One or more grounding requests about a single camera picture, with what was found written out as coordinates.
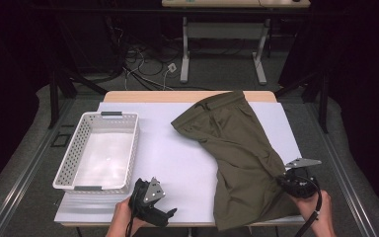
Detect white board sheet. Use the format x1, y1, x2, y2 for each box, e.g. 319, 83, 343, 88
53, 101, 305, 225

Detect person's left hand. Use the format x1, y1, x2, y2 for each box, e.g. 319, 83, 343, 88
105, 197, 152, 237

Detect black curtain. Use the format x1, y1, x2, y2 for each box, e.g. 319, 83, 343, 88
0, 0, 52, 198
329, 0, 379, 218

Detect aluminium floor rail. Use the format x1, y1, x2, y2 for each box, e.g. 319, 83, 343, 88
0, 98, 77, 237
307, 102, 378, 237

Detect desk with white legs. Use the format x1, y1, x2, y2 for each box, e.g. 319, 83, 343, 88
161, 0, 311, 86

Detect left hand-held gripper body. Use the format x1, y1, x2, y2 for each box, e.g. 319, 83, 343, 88
128, 177, 166, 218

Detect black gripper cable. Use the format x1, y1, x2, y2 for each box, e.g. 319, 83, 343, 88
292, 174, 324, 237
124, 194, 137, 237

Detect person's right hand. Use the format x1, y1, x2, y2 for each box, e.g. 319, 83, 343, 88
290, 191, 333, 228

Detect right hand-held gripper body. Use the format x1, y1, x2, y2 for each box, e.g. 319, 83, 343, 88
284, 158, 323, 199

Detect black metal stand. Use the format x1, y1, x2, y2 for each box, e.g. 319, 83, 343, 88
47, 63, 110, 130
274, 70, 330, 134

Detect white perforated plastic basket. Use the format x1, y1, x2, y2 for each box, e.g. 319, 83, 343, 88
52, 111, 141, 196

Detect black crossbar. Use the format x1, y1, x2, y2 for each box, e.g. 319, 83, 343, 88
29, 7, 349, 16

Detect tangle of floor cables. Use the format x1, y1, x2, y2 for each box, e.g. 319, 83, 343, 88
122, 45, 211, 92

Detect olive green shorts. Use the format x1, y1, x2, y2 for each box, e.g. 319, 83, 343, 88
171, 91, 305, 231

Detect black hanging cable bundle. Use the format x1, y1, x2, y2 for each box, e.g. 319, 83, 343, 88
104, 16, 126, 77

